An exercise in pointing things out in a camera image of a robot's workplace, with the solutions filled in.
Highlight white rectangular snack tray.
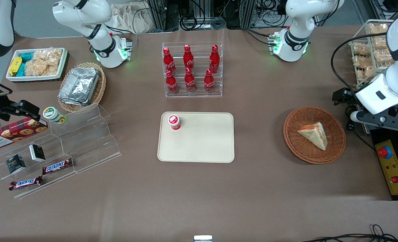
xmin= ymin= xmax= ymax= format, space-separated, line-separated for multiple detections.
xmin=6 ymin=47 xmax=69 ymax=83

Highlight triangular sandwich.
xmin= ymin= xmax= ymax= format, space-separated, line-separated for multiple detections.
xmin=297 ymin=122 xmax=328 ymax=151

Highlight small black white box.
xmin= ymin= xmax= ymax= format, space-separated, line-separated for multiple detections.
xmin=6 ymin=154 xmax=26 ymax=174
xmin=29 ymin=144 xmax=46 ymax=163

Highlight beige cloth bag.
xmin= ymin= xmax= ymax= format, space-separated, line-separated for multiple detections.
xmin=111 ymin=3 xmax=159 ymax=34

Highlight bagged pastry snack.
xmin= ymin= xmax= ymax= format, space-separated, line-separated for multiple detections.
xmin=353 ymin=55 xmax=377 ymax=84
xmin=374 ymin=49 xmax=395 ymax=65
xmin=368 ymin=23 xmax=393 ymax=36
xmin=370 ymin=35 xmax=388 ymax=51
xmin=352 ymin=42 xmax=371 ymax=56

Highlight black cable bundle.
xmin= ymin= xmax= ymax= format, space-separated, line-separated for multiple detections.
xmin=179 ymin=0 xmax=227 ymax=30

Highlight white wire rack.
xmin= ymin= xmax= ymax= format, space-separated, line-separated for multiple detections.
xmin=348 ymin=19 xmax=398 ymax=88

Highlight black base cable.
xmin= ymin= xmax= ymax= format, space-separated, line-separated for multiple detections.
xmin=242 ymin=28 xmax=275 ymax=45

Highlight beige plastic tray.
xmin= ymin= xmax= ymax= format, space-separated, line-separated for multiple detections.
xmin=157 ymin=112 xmax=236 ymax=164

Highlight oval wicker basket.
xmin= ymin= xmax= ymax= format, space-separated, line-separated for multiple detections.
xmin=58 ymin=62 xmax=107 ymax=113

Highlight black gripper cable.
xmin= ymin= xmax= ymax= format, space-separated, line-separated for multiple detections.
xmin=345 ymin=121 xmax=376 ymax=151

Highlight black left camera bracket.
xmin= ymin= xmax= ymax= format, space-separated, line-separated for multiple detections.
xmin=356 ymin=108 xmax=398 ymax=132

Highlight clear acrylic bottle rack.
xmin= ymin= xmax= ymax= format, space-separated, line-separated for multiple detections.
xmin=162 ymin=42 xmax=224 ymax=98

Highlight round brown wicker basket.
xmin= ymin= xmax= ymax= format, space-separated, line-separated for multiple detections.
xmin=283 ymin=106 xmax=347 ymax=165

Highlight bagged rice crackers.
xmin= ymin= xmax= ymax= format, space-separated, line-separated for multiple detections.
xmin=25 ymin=60 xmax=59 ymax=77
xmin=33 ymin=48 xmax=64 ymax=65

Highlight small red yogurt bottle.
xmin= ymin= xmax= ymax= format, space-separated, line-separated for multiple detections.
xmin=167 ymin=115 xmax=182 ymax=131

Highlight red tartan cookie box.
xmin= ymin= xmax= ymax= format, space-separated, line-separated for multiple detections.
xmin=0 ymin=117 xmax=48 ymax=150

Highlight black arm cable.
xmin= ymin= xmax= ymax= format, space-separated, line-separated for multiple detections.
xmin=331 ymin=33 xmax=388 ymax=92

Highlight black floor cables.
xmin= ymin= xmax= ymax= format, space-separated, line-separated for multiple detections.
xmin=301 ymin=224 xmax=398 ymax=242

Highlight yellow snack packet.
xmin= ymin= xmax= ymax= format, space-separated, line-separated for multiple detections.
xmin=9 ymin=57 xmax=23 ymax=77

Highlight green lidded white cup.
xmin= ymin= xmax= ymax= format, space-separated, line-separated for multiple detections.
xmin=43 ymin=107 xmax=67 ymax=125

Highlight aluminium frame post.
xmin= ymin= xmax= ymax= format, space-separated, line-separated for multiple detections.
xmin=147 ymin=0 xmax=180 ymax=31
xmin=242 ymin=0 xmax=257 ymax=29

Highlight red cola bottle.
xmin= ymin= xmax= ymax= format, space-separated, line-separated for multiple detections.
xmin=165 ymin=70 xmax=179 ymax=94
xmin=162 ymin=47 xmax=177 ymax=75
xmin=204 ymin=69 xmax=215 ymax=93
xmin=184 ymin=67 xmax=196 ymax=93
xmin=209 ymin=44 xmax=220 ymax=74
xmin=183 ymin=44 xmax=195 ymax=70

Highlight stacked aluminium foil trays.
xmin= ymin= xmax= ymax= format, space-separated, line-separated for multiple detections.
xmin=58 ymin=67 xmax=100 ymax=107

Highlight brown Snickers bar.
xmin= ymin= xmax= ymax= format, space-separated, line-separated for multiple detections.
xmin=8 ymin=175 xmax=44 ymax=191
xmin=42 ymin=158 xmax=74 ymax=175

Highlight clear acrylic step display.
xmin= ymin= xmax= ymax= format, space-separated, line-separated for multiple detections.
xmin=0 ymin=102 xmax=122 ymax=199

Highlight yellow black control box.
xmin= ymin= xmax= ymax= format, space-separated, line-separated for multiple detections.
xmin=370 ymin=129 xmax=398 ymax=201

